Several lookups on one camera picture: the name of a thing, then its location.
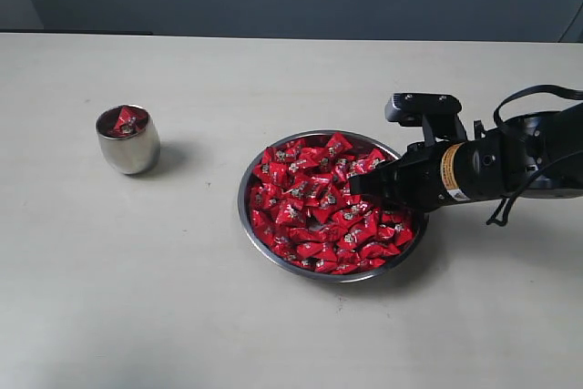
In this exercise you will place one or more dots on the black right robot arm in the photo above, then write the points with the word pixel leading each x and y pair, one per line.
pixel 492 167

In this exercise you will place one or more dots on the red candy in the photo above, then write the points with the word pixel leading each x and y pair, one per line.
pixel 130 121

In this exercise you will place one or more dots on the stainless steel plate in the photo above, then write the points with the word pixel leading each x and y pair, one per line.
pixel 295 207

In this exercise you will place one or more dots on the stainless steel cup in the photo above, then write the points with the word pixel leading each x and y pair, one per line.
pixel 133 155

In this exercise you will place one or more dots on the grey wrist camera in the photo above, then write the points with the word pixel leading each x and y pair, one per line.
pixel 435 114

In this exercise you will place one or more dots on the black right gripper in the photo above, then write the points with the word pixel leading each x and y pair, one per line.
pixel 413 181

